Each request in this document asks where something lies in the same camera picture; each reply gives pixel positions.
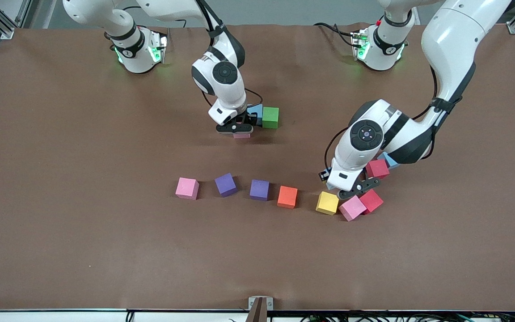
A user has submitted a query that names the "green foam cube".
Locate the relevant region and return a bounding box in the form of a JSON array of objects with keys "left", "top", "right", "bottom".
[{"left": 262, "top": 106, "right": 280, "bottom": 129}]

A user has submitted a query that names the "red foam cube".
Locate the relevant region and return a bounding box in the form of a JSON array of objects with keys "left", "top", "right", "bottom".
[
  {"left": 366, "top": 159, "right": 390, "bottom": 179},
  {"left": 359, "top": 189, "right": 384, "bottom": 215}
]

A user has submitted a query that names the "yellow foam cube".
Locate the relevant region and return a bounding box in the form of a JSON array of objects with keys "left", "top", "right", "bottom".
[{"left": 316, "top": 191, "right": 340, "bottom": 216}]

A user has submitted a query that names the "purple foam cube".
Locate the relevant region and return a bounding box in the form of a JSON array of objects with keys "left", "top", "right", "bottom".
[
  {"left": 249, "top": 179, "right": 270, "bottom": 201},
  {"left": 214, "top": 173, "right": 238, "bottom": 198}
]

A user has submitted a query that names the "orange foam cube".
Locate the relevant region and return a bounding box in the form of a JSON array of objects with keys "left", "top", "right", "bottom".
[{"left": 277, "top": 186, "right": 298, "bottom": 209}]

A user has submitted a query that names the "brown table cover sheet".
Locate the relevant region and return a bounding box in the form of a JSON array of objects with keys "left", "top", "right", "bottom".
[{"left": 0, "top": 22, "right": 515, "bottom": 311}]

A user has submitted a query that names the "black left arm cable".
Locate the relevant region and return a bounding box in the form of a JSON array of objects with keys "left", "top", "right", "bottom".
[{"left": 324, "top": 63, "right": 440, "bottom": 170}]

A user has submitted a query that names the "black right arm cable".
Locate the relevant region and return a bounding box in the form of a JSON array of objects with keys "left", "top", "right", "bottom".
[{"left": 195, "top": 0, "right": 265, "bottom": 110}]

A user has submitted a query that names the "black arm base cable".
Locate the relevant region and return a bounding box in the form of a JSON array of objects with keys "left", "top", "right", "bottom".
[{"left": 313, "top": 21, "right": 361, "bottom": 47}]

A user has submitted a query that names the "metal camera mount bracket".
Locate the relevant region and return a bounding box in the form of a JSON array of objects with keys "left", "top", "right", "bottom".
[{"left": 247, "top": 296, "right": 274, "bottom": 322}]

